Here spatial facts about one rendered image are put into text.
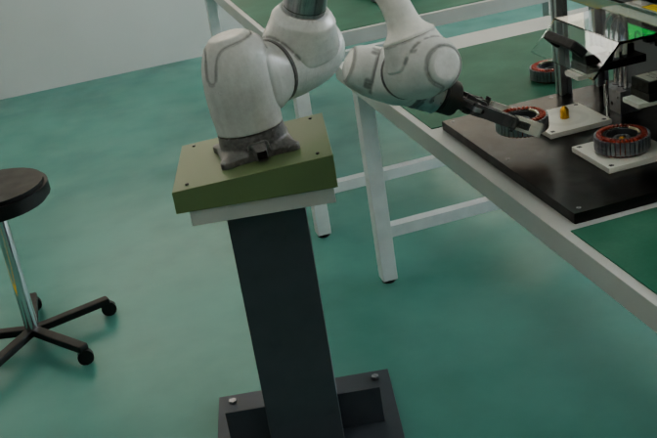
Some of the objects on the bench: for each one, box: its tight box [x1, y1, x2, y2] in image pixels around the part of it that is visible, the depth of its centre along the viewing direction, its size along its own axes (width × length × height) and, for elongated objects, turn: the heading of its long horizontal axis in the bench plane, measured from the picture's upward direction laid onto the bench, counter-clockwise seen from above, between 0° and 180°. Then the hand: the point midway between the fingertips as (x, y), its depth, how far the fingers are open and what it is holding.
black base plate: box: [442, 80, 657, 224], centre depth 223 cm, size 47×64×2 cm
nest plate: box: [541, 103, 612, 139], centre depth 233 cm, size 15×15×1 cm
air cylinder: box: [603, 81, 640, 115], centre depth 235 cm, size 5×8×6 cm
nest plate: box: [572, 139, 657, 174], centre depth 211 cm, size 15×15×1 cm
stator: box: [593, 123, 651, 157], centre depth 210 cm, size 11×11×4 cm
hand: (520, 120), depth 218 cm, fingers closed on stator, 11 cm apart
